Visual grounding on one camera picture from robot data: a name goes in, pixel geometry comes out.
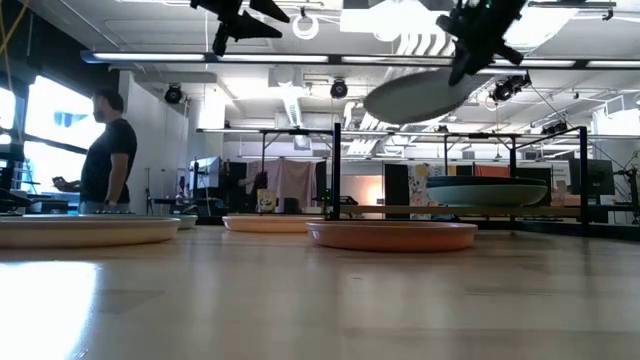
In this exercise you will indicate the large bright window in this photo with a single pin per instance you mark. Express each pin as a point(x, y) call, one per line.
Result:
point(50, 140)

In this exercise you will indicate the black ceiling camera cluster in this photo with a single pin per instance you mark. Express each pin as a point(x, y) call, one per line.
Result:
point(507, 89)

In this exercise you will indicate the black dish rack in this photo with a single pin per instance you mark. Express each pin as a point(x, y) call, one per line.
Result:
point(336, 175)

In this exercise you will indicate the colourful floral poster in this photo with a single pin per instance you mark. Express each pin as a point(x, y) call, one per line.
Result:
point(417, 187)

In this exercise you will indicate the pale grey-green plate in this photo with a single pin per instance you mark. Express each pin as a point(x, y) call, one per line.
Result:
point(415, 97)

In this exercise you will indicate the peach plate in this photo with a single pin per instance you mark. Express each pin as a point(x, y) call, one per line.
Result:
point(270, 224)

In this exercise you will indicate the white plate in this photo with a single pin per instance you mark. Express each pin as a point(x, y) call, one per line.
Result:
point(187, 221)

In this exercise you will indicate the black ceiling track lamp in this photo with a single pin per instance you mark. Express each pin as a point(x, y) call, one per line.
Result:
point(555, 127)

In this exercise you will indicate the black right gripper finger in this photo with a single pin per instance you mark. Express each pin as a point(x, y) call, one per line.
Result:
point(479, 62)
point(457, 67)

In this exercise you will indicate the black background monitor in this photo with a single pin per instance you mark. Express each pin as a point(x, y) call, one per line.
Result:
point(597, 177)

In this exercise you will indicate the yellow patterned bag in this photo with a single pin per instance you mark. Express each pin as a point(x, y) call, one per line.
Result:
point(266, 200)

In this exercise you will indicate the long linear ceiling light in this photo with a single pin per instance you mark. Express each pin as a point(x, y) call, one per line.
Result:
point(150, 57)

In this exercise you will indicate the black metal workbench frame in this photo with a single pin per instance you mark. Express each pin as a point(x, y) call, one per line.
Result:
point(280, 131)

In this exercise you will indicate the black cabinet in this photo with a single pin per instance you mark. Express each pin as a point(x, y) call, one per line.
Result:
point(234, 185)

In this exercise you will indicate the round black spotlight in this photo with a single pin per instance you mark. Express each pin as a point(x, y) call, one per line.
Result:
point(338, 89)
point(173, 94)

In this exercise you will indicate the black overhead rail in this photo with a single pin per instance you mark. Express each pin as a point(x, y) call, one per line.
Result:
point(570, 4)

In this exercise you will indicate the black aluminium rig frame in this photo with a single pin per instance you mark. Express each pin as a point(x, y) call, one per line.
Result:
point(600, 231)

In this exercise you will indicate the terracotta plate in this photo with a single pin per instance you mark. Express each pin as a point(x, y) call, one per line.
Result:
point(390, 237)

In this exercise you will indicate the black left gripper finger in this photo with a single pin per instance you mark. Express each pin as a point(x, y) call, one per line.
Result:
point(245, 27)
point(267, 9)

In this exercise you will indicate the white ribbed duct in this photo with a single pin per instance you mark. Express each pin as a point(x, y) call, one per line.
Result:
point(292, 107)

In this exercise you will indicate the dark navy plate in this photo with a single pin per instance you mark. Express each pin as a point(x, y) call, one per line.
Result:
point(450, 181)

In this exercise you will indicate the bluish background screen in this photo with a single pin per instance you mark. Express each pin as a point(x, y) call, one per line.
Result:
point(205, 172)

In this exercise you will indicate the beige plate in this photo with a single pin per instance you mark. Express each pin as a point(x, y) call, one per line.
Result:
point(75, 232)

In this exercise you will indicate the black upright panel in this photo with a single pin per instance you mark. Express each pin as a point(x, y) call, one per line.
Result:
point(396, 185)

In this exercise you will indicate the black tripod stand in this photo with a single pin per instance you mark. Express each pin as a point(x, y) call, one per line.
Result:
point(634, 190)

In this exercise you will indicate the person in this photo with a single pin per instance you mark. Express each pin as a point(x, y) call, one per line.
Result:
point(107, 160)

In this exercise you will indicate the beige curtain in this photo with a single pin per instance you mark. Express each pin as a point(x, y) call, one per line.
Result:
point(295, 180)

